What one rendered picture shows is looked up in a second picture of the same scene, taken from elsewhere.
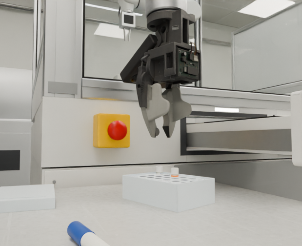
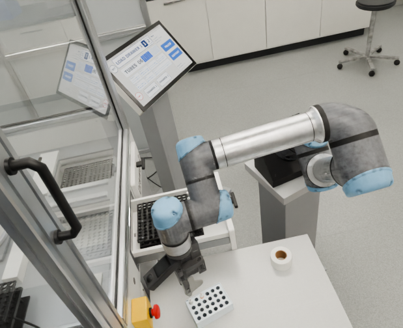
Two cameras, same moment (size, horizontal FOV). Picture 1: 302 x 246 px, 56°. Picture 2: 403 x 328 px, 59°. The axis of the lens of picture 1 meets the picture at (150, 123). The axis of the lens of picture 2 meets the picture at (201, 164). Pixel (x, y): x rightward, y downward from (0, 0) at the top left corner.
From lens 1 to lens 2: 108 cm
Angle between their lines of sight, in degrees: 75
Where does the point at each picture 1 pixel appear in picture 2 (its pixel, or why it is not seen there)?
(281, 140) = (221, 242)
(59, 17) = (104, 312)
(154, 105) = (193, 286)
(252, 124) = (200, 240)
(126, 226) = not seen: outside the picture
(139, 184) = (209, 317)
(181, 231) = (258, 314)
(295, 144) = (233, 245)
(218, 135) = not seen: hidden behind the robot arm
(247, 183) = not seen: hidden behind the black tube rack
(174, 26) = (194, 250)
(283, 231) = (263, 282)
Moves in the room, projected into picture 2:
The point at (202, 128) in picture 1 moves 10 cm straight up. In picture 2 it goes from (153, 251) to (145, 232)
